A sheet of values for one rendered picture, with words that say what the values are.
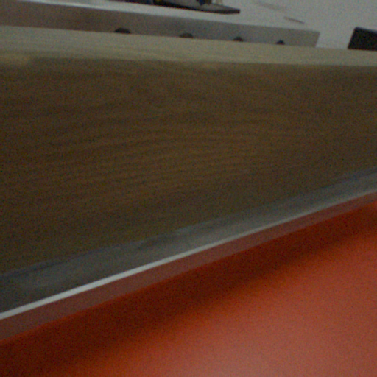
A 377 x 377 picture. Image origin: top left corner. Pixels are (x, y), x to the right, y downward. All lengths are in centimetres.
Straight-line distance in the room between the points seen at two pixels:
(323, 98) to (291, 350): 11
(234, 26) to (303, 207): 28
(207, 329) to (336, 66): 12
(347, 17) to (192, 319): 238
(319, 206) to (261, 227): 4
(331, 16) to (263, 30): 210
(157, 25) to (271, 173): 23
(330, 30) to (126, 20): 223
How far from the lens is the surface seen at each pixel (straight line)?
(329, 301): 20
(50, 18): 33
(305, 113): 16
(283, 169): 17
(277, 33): 47
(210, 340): 16
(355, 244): 25
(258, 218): 16
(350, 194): 21
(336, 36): 251
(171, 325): 16
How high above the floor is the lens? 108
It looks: 30 degrees down
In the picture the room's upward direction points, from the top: 12 degrees clockwise
